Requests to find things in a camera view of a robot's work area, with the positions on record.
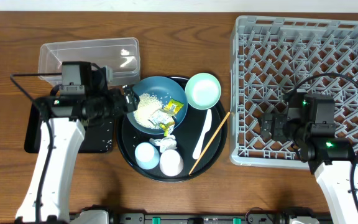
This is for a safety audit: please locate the white rice pile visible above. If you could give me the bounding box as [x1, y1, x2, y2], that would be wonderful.
[134, 93, 163, 129]

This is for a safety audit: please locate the blue plate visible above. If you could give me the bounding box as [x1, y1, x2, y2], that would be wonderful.
[133, 76, 188, 129]

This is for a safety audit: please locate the silver foil wrapper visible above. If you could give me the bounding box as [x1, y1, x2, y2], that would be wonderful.
[149, 109, 175, 126]

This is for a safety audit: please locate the yellow snack wrapper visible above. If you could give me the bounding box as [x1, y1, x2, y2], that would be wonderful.
[160, 99, 184, 136]

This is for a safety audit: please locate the mint green bowl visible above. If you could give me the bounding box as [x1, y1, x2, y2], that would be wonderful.
[185, 73, 221, 110]

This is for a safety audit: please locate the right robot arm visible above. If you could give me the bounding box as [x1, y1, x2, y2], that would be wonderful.
[259, 93, 358, 223]

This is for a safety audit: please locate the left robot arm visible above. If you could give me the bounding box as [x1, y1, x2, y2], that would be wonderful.
[14, 85, 140, 223]

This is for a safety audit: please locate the grey dishwasher rack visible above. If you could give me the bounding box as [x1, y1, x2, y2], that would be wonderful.
[229, 16, 358, 169]

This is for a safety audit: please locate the black rectangular tray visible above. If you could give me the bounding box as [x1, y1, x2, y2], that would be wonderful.
[24, 105, 114, 154]

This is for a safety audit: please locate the clear plastic bin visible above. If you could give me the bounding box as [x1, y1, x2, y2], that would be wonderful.
[38, 37, 140, 86]

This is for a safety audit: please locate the wooden chopstick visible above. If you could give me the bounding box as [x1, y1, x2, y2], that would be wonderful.
[188, 111, 231, 175]

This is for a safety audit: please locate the light blue cup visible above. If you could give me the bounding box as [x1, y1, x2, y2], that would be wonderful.
[135, 142, 160, 170]

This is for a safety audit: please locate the pink cup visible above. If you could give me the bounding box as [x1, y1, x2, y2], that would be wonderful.
[160, 149, 184, 177]

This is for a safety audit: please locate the black round tray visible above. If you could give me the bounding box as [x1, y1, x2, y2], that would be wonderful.
[116, 76, 229, 183]

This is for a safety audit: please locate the right black cable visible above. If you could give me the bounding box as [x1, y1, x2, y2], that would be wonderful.
[283, 72, 358, 224]

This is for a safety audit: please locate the black cable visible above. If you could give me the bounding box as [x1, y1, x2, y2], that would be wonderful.
[283, 72, 358, 224]
[9, 72, 63, 224]

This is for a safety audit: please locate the left black cable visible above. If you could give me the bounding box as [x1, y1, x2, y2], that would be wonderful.
[9, 72, 63, 224]

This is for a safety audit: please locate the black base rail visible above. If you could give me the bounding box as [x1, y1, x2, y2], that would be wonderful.
[68, 212, 334, 224]

